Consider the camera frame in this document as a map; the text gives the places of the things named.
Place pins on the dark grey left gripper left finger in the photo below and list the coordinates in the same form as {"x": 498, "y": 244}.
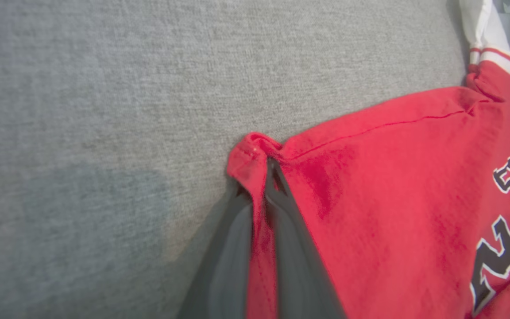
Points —
{"x": 224, "y": 266}

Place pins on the red basketball jersey black lettering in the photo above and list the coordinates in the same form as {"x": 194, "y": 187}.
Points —
{"x": 392, "y": 199}

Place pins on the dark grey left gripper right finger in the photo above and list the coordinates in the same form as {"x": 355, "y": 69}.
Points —
{"x": 295, "y": 266}

